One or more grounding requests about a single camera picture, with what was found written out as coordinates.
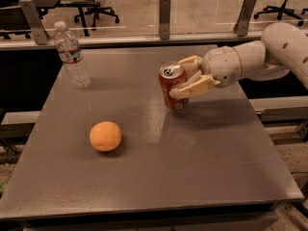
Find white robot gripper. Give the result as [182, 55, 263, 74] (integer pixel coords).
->
[169, 46, 242, 99]

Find red coke can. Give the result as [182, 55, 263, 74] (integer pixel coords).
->
[159, 61, 189, 110]

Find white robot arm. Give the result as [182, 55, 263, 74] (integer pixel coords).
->
[168, 22, 308, 99]

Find orange fruit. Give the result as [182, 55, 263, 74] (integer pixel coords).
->
[90, 121, 122, 152]

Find black office chair left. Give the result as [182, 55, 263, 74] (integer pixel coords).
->
[74, 0, 119, 28]

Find clear plastic water bottle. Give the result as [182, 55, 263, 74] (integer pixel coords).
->
[54, 21, 90, 89]

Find dark desk in background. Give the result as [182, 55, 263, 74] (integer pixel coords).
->
[0, 0, 90, 39]

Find right metal rail bracket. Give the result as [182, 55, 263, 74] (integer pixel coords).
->
[233, 0, 257, 37]

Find metal rail bracket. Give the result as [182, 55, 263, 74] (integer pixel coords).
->
[19, 0, 48, 45]
[159, 0, 171, 40]
[233, 0, 257, 37]

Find middle metal rail bracket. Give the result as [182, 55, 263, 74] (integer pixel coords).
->
[159, 0, 171, 40]

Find horizontal metal rail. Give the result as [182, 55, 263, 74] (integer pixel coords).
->
[0, 31, 263, 51]

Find left metal rail bracket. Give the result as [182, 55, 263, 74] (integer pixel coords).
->
[19, 0, 48, 45]

